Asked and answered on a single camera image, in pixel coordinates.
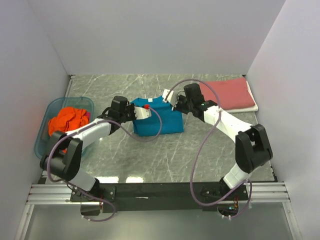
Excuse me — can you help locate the blue t-shirt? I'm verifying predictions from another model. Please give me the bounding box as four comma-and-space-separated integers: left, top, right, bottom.
131, 96, 184, 137

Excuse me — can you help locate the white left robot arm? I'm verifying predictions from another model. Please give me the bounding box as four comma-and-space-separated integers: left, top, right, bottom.
39, 96, 136, 201

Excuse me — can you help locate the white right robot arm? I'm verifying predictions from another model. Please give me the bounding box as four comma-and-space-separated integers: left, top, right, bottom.
162, 83, 273, 200

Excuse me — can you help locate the pink t-shirt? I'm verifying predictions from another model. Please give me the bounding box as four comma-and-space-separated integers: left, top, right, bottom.
85, 111, 91, 120

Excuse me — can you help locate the folded red t-shirt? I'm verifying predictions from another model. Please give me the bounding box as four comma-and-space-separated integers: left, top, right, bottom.
205, 77, 256, 111

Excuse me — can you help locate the orange t-shirt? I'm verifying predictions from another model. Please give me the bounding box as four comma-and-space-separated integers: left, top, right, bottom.
47, 106, 90, 154

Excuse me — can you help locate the clear teal plastic bin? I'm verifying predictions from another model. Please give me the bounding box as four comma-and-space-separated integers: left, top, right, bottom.
34, 97, 95, 159

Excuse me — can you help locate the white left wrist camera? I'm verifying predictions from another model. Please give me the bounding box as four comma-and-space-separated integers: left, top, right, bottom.
134, 106, 152, 120

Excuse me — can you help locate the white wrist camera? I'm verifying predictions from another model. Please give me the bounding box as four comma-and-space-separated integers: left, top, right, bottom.
134, 106, 152, 120
162, 89, 178, 111

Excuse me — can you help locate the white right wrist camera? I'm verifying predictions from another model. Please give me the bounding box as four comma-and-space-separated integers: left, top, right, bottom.
162, 89, 178, 111

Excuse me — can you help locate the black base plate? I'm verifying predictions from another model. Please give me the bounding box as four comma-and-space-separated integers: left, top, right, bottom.
70, 182, 249, 216

